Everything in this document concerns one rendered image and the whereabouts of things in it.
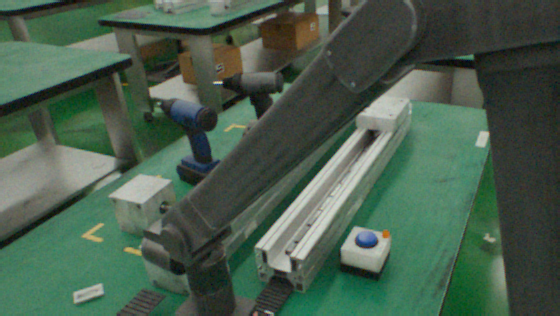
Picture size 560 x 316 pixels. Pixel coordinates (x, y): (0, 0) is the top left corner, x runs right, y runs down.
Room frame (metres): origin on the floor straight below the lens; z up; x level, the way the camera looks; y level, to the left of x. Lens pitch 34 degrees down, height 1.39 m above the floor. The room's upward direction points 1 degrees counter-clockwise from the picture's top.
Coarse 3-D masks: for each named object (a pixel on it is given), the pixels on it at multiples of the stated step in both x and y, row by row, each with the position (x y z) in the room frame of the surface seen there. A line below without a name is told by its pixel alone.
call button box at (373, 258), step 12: (360, 228) 0.73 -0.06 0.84; (348, 240) 0.69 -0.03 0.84; (384, 240) 0.69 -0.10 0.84; (348, 252) 0.66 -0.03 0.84; (360, 252) 0.65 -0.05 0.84; (372, 252) 0.65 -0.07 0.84; (384, 252) 0.66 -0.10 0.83; (348, 264) 0.66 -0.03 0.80; (360, 264) 0.65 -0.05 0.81; (372, 264) 0.64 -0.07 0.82; (384, 264) 0.67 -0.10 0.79; (372, 276) 0.64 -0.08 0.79
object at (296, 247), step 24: (408, 120) 1.31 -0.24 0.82; (360, 144) 1.11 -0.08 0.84; (384, 144) 1.07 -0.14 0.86; (336, 168) 0.95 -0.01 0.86; (360, 168) 0.93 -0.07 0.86; (312, 192) 0.83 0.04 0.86; (336, 192) 0.87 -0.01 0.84; (360, 192) 0.90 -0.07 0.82; (288, 216) 0.74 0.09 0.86; (312, 216) 0.78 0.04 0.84; (336, 216) 0.75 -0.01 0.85; (264, 240) 0.66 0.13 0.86; (288, 240) 0.71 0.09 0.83; (312, 240) 0.66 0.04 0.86; (336, 240) 0.75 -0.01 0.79; (264, 264) 0.64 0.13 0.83; (288, 264) 0.64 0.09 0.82; (312, 264) 0.64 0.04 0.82
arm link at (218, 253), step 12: (216, 252) 0.46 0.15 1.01; (180, 264) 0.46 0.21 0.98; (192, 264) 0.44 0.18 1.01; (204, 264) 0.44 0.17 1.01; (216, 264) 0.44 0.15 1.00; (228, 264) 0.47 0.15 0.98; (192, 276) 0.43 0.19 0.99; (204, 276) 0.43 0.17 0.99; (216, 276) 0.44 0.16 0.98; (228, 276) 0.46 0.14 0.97; (192, 288) 0.44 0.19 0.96; (204, 288) 0.43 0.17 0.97; (216, 288) 0.44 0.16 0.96
